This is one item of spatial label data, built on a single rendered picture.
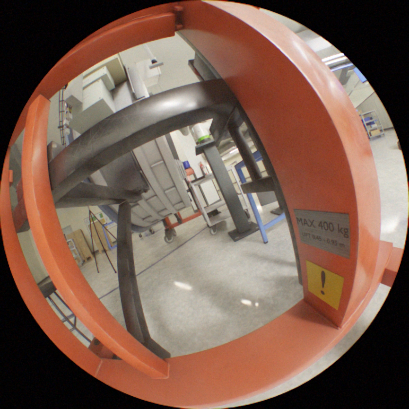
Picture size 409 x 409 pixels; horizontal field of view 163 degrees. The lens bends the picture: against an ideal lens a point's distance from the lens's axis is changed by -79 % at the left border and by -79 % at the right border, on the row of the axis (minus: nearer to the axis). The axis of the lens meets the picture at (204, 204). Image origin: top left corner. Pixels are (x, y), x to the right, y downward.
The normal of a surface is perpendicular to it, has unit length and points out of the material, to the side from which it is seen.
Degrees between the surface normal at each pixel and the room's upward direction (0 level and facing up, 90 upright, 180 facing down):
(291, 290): 0
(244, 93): 90
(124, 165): 90
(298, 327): 0
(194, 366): 0
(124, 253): 43
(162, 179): 136
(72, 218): 90
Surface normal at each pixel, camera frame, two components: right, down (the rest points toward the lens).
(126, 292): -0.21, -0.65
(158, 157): 0.34, 0.56
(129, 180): 0.13, 0.03
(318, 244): -0.91, 0.41
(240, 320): -0.40, -0.91
